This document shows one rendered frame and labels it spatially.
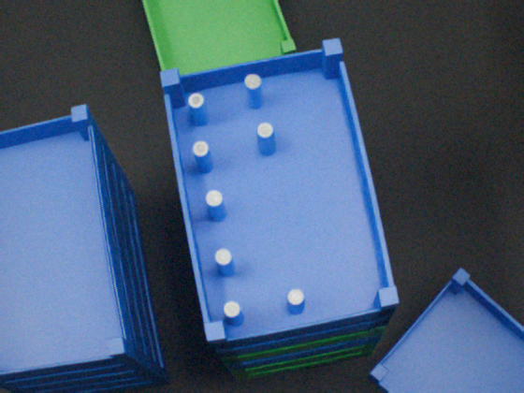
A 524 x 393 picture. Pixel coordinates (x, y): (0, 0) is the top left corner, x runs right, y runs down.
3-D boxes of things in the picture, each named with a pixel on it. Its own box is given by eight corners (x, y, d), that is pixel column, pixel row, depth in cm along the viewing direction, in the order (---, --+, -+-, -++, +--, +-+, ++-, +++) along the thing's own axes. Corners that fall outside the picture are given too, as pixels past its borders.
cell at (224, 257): (218, 261, 120) (212, 249, 114) (234, 258, 120) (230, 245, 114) (221, 278, 119) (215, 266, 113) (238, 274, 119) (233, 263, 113)
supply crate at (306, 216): (167, 95, 125) (158, 70, 118) (339, 63, 126) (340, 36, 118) (212, 350, 118) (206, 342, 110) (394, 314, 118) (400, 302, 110)
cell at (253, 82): (259, 72, 118) (262, 92, 125) (242, 75, 118) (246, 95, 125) (262, 87, 118) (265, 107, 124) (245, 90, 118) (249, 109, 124)
